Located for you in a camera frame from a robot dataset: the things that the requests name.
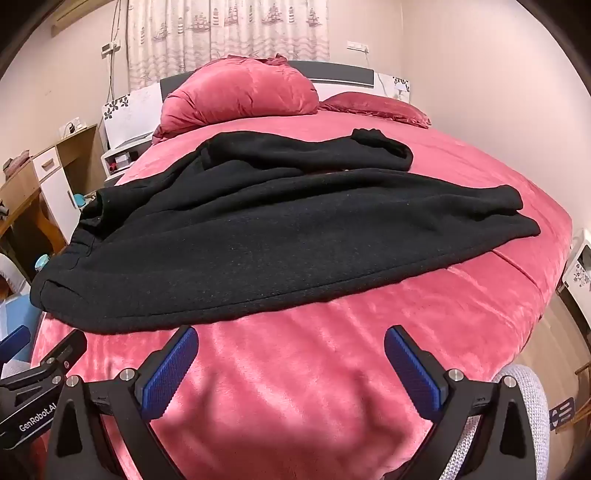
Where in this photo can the blue cup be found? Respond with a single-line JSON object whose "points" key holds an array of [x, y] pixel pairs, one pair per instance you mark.
{"points": [[78, 200]]}

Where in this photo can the wooden desk cabinet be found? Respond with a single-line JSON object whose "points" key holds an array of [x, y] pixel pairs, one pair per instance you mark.
{"points": [[46, 184]]}

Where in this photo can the white wall socket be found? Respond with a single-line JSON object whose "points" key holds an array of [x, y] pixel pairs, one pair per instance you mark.
{"points": [[358, 46]]}

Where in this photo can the light blue cloth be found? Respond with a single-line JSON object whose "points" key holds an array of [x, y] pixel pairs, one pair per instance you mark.
{"points": [[18, 314]]}

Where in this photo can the white flowered bedside table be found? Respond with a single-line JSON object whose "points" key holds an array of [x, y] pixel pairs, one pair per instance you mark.
{"points": [[581, 267]]}

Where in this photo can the white printed curtain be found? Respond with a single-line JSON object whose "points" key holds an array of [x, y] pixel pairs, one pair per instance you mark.
{"points": [[231, 37]]}

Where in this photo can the white wall power strip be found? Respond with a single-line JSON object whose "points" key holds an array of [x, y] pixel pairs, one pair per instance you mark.
{"points": [[111, 45]]}

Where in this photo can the dark blue printed object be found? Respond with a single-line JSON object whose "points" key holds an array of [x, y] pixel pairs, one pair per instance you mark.
{"points": [[562, 413]]}

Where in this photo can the white mesh chair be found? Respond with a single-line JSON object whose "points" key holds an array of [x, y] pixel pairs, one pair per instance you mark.
{"points": [[531, 415]]}

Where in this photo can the black knit sweater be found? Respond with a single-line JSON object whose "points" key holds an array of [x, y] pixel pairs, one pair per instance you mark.
{"points": [[258, 235]]}

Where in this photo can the dark pink pillow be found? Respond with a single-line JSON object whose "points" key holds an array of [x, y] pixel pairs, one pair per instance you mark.
{"points": [[376, 107]]}

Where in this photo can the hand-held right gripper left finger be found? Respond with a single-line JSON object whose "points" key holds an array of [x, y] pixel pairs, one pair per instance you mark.
{"points": [[168, 369]]}

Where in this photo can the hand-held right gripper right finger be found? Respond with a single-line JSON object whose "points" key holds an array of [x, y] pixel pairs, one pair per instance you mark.
{"points": [[413, 369]]}

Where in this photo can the pink bed cover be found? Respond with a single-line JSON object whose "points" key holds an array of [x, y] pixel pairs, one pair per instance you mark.
{"points": [[351, 369]]}

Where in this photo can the teal lidded bottle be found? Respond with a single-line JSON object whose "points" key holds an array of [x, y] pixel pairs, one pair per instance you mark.
{"points": [[41, 261]]}

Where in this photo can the grey and white headboard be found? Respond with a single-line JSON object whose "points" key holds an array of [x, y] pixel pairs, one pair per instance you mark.
{"points": [[341, 76]]}

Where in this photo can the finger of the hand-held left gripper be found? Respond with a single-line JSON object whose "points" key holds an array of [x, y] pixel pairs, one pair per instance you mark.
{"points": [[14, 344], [62, 353]]}

